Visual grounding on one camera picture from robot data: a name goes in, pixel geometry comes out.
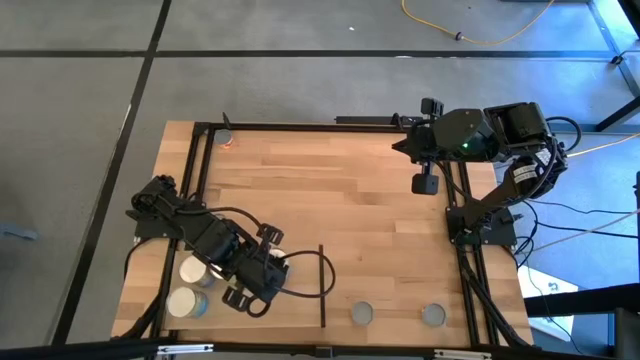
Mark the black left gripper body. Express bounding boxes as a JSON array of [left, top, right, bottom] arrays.
[[238, 248, 291, 305]]

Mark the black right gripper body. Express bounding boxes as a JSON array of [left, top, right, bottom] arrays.
[[422, 117, 451, 164]]

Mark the tall can blue purple label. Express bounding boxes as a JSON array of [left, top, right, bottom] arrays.
[[178, 254, 217, 290]]

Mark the grey can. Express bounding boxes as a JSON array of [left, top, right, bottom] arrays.
[[421, 303, 447, 329], [350, 301, 375, 327]]

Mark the small can yellow pink label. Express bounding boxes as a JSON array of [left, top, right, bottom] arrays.
[[213, 128, 235, 150]]

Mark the black flat bar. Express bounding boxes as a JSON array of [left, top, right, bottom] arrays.
[[334, 114, 426, 127]]

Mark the black floor tape strip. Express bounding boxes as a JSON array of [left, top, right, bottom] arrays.
[[49, 0, 174, 346], [0, 48, 619, 60]]

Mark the white sheet blue mark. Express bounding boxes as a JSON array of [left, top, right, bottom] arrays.
[[517, 263, 581, 344]]

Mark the black rig beam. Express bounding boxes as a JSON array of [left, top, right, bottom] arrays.
[[0, 337, 640, 360]]

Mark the black floor stand base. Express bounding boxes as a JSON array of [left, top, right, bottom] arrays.
[[542, 0, 640, 135]]

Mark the grey flat floor piece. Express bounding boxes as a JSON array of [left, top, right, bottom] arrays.
[[0, 221, 40, 242]]

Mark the dark box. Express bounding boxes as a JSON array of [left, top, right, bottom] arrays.
[[613, 307, 640, 360]]

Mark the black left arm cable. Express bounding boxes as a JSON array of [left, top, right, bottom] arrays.
[[172, 204, 337, 320]]

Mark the silver bracket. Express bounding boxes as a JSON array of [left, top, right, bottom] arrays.
[[155, 342, 215, 357], [433, 348, 494, 360]]

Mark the yellow floor cable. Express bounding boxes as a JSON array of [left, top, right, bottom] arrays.
[[399, 0, 557, 47]]

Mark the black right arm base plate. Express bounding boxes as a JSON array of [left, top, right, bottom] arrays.
[[446, 204, 519, 247]]

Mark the black cable bundle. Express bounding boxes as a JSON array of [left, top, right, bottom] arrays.
[[117, 239, 174, 341], [457, 249, 534, 349]]

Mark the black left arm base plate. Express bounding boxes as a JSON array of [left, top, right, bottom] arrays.
[[124, 207, 207, 240]]

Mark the black floor cable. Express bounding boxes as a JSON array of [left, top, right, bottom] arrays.
[[497, 179, 640, 271]]

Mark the yellow cable with plug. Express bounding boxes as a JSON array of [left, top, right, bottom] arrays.
[[567, 132, 640, 160]]

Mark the grey floor cable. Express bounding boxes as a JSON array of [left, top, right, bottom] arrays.
[[529, 208, 640, 252]]

